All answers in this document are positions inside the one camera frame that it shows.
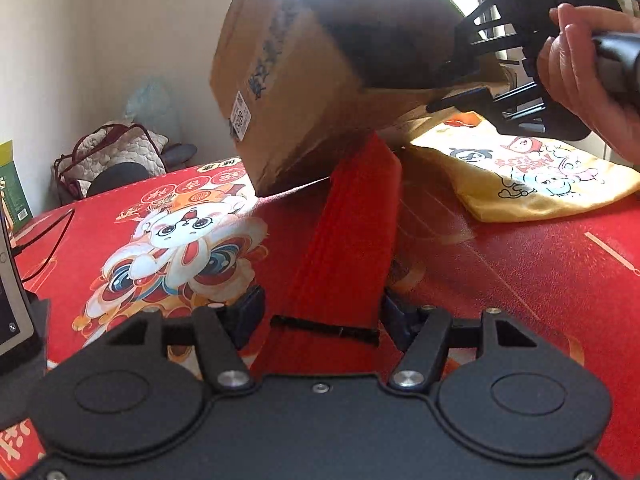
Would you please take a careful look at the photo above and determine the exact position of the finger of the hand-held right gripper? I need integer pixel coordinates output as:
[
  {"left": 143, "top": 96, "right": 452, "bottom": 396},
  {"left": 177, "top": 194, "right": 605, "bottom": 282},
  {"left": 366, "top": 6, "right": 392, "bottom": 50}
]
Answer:
[
  {"left": 425, "top": 85, "right": 547, "bottom": 118},
  {"left": 434, "top": 0, "right": 527, "bottom": 84}
]

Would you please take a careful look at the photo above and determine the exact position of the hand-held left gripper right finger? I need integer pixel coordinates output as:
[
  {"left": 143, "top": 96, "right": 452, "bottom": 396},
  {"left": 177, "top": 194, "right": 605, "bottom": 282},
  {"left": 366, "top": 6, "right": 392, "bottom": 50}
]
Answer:
[{"left": 382, "top": 295, "right": 539, "bottom": 389}]

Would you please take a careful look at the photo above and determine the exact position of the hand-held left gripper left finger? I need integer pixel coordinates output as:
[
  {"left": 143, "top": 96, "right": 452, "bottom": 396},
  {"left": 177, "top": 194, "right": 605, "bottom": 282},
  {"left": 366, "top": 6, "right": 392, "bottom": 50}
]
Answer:
[{"left": 107, "top": 285, "right": 267, "bottom": 394}]

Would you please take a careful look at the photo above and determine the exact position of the black elastic band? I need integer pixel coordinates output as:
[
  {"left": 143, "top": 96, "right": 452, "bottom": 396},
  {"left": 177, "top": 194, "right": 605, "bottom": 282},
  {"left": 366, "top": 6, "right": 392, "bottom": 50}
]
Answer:
[{"left": 270, "top": 315, "right": 381, "bottom": 346}]

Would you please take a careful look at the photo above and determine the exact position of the red shopping bag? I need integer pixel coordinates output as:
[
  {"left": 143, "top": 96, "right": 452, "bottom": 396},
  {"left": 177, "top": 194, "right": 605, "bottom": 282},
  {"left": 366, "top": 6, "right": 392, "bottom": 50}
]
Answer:
[{"left": 250, "top": 135, "right": 403, "bottom": 376}]

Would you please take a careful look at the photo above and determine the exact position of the brown cardboard box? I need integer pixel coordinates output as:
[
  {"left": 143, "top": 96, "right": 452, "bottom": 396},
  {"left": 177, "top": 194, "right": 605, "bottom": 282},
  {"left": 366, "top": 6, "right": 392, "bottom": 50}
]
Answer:
[{"left": 209, "top": 0, "right": 511, "bottom": 198}]

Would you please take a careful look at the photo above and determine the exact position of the yellow printed cloth bag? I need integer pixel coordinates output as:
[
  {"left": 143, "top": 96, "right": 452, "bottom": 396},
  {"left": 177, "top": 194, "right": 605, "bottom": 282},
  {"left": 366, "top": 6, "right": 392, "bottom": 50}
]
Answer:
[{"left": 407, "top": 110, "right": 640, "bottom": 223}]

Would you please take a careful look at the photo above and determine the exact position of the white quilted bag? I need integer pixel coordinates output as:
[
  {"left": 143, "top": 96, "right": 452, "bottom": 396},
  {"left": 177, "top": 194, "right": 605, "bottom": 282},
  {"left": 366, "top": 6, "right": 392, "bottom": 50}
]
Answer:
[{"left": 54, "top": 121, "right": 168, "bottom": 206}]

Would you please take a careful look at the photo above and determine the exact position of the light blue plastic bag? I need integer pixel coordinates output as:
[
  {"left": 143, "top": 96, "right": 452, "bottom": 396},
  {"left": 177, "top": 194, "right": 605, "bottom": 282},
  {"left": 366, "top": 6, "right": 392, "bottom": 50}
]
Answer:
[{"left": 125, "top": 77, "right": 181, "bottom": 133}]

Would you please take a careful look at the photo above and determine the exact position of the person's right hand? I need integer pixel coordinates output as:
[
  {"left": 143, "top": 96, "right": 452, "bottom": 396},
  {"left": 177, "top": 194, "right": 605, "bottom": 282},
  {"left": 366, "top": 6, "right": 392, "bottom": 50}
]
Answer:
[{"left": 536, "top": 2, "right": 640, "bottom": 162}]

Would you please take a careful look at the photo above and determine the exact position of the red printed table mat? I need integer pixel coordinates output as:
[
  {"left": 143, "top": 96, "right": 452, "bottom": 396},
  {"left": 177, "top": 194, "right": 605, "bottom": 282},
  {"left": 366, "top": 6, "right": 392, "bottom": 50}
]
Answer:
[{"left": 0, "top": 157, "right": 640, "bottom": 480}]

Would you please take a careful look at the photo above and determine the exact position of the grey round stool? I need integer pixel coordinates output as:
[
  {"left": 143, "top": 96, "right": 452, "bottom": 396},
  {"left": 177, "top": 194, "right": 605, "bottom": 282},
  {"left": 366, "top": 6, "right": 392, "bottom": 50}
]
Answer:
[{"left": 162, "top": 142, "right": 198, "bottom": 168}]

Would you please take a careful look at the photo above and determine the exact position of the black round cushion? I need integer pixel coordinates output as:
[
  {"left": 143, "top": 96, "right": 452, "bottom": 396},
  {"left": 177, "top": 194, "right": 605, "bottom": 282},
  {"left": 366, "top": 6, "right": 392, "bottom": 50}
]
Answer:
[{"left": 87, "top": 162, "right": 166, "bottom": 196}]

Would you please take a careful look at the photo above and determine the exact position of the black tablet case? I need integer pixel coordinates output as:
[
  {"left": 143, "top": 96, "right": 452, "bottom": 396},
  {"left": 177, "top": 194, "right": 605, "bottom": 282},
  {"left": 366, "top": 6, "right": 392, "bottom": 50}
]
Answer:
[{"left": 0, "top": 295, "right": 51, "bottom": 431}]

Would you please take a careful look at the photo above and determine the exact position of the grey tablet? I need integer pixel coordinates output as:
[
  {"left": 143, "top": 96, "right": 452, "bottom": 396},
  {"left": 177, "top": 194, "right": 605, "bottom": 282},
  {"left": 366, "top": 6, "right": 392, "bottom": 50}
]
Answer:
[{"left": 0, "top": 205, "right": 36, "bottom": 361}]

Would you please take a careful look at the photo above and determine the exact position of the green carton box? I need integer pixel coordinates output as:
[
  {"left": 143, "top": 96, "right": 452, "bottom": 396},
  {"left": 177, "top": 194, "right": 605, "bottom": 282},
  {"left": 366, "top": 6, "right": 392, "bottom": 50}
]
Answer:
[{"left": 0, "top": 140, "right": 33, "bottom": 233}]

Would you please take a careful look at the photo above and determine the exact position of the black charging cable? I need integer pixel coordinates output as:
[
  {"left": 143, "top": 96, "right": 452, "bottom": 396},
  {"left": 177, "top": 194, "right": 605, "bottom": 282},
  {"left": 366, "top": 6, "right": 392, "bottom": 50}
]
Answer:
[{"left": 12, "top": 207, "right": 76, "bottom": 281}]

